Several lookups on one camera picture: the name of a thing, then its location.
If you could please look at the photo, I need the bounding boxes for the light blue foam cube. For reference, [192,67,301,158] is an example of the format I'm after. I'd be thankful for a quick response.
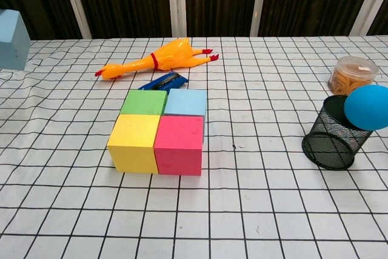
[0,9,32,71]
[163,89,209,127]

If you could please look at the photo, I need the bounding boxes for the pink red foam cube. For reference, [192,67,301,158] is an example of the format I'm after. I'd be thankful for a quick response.
[153,115,204,177]

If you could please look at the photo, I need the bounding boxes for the green foam cube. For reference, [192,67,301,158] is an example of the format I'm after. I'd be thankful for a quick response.
[119,89,168,116]

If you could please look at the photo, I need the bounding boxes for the yellow foam cube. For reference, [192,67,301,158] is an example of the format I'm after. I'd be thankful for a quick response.
[107,114,161,175]

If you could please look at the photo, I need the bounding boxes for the blue snack packet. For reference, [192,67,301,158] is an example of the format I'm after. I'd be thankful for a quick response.
[138,71,190,92]

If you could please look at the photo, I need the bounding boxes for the orange rubber chicken toy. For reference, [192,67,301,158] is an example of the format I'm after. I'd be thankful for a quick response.
[95,37,219,81]

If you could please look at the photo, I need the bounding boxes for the white black checkered tablecloth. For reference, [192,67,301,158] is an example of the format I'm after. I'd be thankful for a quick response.
[0,36,388,259]

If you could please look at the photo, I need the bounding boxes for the black mesh pen holder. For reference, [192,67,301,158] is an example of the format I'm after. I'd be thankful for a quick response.
[301,95,373,171]

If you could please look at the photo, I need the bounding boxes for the clear jar of rubber bands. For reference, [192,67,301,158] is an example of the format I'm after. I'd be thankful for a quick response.
[327,56,380,96]

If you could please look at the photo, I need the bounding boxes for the blue ball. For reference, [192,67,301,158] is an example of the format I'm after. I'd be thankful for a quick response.
[343,84,388,132]

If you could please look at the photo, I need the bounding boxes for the white frame post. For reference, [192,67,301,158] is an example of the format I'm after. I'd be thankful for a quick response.
[250,0,270,38]
[166,0,188,38]
[351,0,388,36]
[59,0,93,40]

